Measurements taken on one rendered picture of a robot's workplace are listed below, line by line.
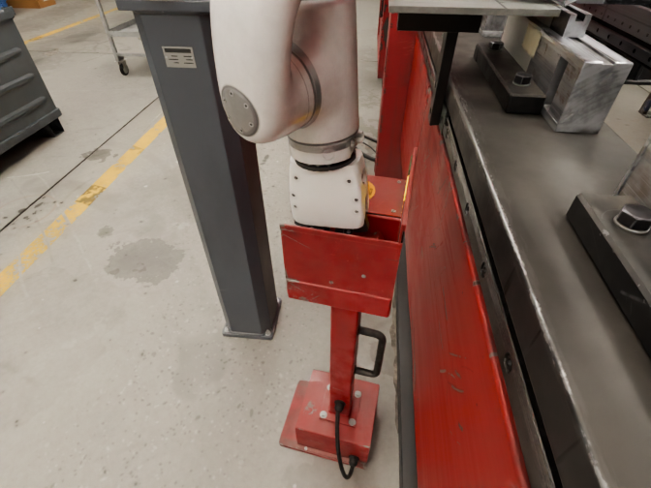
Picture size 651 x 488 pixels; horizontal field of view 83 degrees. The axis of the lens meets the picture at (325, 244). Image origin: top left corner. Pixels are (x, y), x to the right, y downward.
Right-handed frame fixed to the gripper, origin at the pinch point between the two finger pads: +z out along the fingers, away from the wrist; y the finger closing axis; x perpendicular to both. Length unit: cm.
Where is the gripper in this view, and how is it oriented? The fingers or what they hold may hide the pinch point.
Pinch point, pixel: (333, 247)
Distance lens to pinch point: 55.0
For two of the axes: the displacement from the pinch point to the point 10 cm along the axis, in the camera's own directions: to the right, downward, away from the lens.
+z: 0.8, 7.5, 6.5
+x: -2.5, 6.5, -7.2
